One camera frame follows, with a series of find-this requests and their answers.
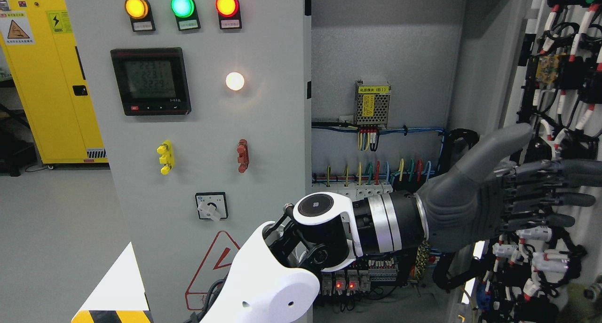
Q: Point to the grey robot hand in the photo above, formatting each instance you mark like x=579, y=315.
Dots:
x=478, y=199

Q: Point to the grey cabinet door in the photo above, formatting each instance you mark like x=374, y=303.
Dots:
x=272, y=52
x=528, y=266

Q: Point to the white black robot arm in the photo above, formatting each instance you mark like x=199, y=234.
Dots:
x=274, y=278

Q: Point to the white socket breaker row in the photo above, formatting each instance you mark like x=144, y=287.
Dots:
x=353, y=190

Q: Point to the metal mesh power supply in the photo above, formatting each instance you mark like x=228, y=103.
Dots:
x=372, y=102

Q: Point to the relay terminal row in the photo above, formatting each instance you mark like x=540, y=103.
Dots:
x=363, y=276

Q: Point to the red electrical hazard sticker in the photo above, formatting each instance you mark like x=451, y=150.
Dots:
x=214, y=266

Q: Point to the white lit indicator lamp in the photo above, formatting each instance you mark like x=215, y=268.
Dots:
x=235, y=81

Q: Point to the red indicator lamp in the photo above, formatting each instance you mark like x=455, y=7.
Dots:
x=229, y=14

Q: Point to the black digital power meter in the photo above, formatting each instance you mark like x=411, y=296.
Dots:
x=151, y=81

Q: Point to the green indicator lamp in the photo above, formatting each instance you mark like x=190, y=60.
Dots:
x=186, y=14

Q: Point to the yellow indicator lamp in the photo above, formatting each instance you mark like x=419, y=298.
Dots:
x=140, y=15

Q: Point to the yellow safety storage cabinet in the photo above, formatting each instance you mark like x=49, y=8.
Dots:
x=38, y=40

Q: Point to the black white selector switch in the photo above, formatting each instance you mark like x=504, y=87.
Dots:
x=211, y=206

